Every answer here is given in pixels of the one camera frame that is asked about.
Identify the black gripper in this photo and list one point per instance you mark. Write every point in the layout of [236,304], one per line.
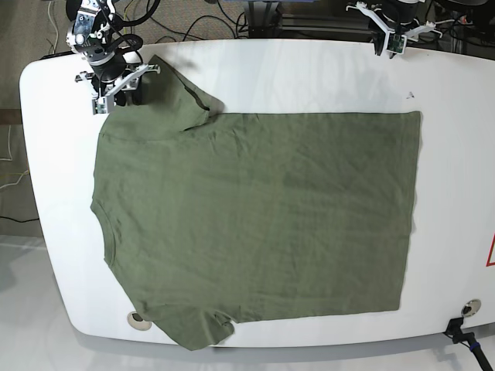
[389,29]
[109,71]

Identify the olive green T-shirt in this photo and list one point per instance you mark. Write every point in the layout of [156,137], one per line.
[210,219]

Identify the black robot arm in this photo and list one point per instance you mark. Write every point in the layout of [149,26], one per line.
[408,7]
[95,35]

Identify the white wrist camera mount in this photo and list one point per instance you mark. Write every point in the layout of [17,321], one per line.
[106,95]
[413,35]

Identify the aluminium frame post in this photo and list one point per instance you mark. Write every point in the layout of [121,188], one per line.
[263,18]

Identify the left table cable grommet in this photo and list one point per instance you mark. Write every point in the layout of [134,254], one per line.
[137,322]

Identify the table cable grommet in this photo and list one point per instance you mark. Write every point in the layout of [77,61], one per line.
[137,322]
[471,308]

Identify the right table cable grommet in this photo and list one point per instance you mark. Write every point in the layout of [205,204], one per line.
[471,308]

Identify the black clamp with cable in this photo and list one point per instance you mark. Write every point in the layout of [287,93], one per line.
[468,339]

